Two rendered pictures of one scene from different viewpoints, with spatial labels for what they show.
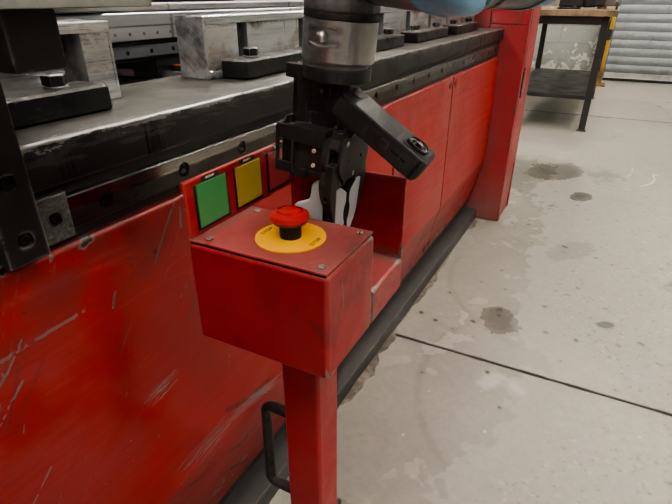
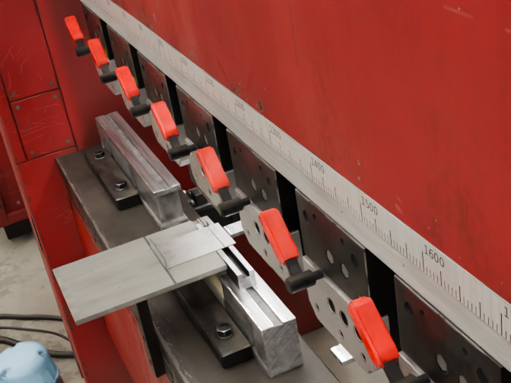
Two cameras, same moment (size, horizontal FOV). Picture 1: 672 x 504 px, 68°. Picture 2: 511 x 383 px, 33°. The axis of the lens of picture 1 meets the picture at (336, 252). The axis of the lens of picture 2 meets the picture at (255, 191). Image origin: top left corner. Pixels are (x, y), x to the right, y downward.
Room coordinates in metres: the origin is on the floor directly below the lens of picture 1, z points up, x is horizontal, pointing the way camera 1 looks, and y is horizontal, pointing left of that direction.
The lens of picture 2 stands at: (1.43, -0.46, 1.78)
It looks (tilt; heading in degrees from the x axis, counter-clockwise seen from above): 28 degrees down; 133
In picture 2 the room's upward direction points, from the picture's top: 10 degrees counter-clockwise
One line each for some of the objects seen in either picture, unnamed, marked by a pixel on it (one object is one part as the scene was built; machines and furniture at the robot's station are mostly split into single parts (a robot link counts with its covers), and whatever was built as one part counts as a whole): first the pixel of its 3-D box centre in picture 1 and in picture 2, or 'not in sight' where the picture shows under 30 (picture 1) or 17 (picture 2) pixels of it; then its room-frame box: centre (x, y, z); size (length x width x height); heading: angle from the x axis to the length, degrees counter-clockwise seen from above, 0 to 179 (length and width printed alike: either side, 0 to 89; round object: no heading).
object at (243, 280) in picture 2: not in sight; (224, 253); (0.52, 0.42, 0.98); 0.20 x 0.03 x 0.03; 152
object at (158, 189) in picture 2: not in sight; (137, 165); (0.01, 0.69, 0.92); 0.50 x 0.06 x 0.10; 152
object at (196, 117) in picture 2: not in sight; (227, 144); (0.64, 0.35, 1.25); 0.15 x 0.09 x 0.17; 152
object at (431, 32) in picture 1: (425, 34); not in sight; (1.70, -0.28, 0.89); 0.30 x 0.05 x 0.03; 152
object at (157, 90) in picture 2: not in sight; (182, 102); (0.47, 0.44, 1.25); 0.15 x 0.09 x 0.17; 152
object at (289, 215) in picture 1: (290, 226); not in sight; (0.46, 0.05, 0.79); 0.04 x 0.04 x 0.04
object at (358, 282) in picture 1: (306, 243); not in sight; (0.50, 0.03, 0.75); 0.20 x 0.16 x 0.18; 153
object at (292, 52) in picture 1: (284, 60); not in sight; (1.00, 0.10, 0.89); 0.30 x 0.05 x 0.03; 152
